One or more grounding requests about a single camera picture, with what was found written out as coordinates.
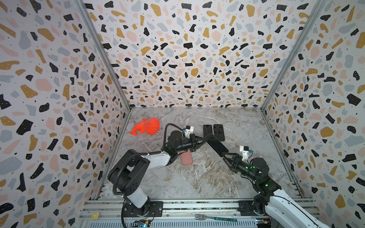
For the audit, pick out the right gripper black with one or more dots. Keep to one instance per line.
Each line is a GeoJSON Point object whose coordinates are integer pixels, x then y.
{"type": "Point", "coordinates": [229, 159]}

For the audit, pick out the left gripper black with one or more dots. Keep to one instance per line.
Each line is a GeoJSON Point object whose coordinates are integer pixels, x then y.
{"type": "Point", "coordinates": [193, 145]}

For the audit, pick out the black phone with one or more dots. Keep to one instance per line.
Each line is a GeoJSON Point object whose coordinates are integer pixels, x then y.
{"type": "Point", "coordinates": [216, 145]}

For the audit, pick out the light blue phone case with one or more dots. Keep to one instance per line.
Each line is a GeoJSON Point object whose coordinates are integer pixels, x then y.
{"type": "Point", "coordinates": [207, 130]}

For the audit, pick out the pink phone case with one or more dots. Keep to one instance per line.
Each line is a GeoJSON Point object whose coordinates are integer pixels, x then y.
{"type": "Point", "coordinates": [186, 158]}

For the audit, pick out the black phone case camera cutout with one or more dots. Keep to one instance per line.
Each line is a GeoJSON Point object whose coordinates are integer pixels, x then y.
{"type": "Point", "coordinates": [218, 131]}

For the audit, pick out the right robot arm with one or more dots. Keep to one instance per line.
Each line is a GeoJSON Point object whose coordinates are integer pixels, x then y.
{"type": "Point", "coordinates": [271, 199]}

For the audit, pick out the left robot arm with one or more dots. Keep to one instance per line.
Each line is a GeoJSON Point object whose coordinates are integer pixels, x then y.
{"type": "Point", "coordinates": [127, 175]}

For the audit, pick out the red plush toy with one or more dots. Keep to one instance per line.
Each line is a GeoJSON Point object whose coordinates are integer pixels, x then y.
{"type": "Point", "coordinates": [150, 126]}

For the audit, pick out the right circuit board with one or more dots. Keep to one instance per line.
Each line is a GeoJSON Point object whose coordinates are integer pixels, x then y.
{"type": "Point", "coordinates": [263, 223]}

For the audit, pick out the circuit board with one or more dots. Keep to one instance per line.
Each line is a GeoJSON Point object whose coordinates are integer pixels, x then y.
{"type": "Point", "coordinates": [141, 224]}
{"type": "Point", "coordinates": [263, 223]}

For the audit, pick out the left circuit board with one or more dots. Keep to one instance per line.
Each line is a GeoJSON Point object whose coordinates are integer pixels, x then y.
{"type": "Point", "coordinates": [141, 224]}

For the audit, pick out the yellow sticker tag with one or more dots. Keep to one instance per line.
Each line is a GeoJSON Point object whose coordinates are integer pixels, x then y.
{"type": "Point", "coordinates": [95, 216]}

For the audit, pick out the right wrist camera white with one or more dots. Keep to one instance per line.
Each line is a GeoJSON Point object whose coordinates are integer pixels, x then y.
{"type": "Point", "coordinates": [245, 152]}

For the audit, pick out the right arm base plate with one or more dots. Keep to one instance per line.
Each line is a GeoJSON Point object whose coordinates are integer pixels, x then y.
{"type": "Point", "coordinates": [251, 208]}

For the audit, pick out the silver fork green handle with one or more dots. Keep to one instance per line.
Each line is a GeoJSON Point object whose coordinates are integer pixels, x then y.
{"type": "Point", "coordinates": [202, 217]}

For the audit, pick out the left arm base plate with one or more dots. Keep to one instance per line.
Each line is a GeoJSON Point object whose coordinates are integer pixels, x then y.
{"type": "Point", "coordinates": [149, 209]}

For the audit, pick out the aluminium rail frame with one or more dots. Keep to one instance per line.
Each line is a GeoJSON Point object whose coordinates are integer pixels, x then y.
{"type": "Point", "coordinates": [179, 213]}

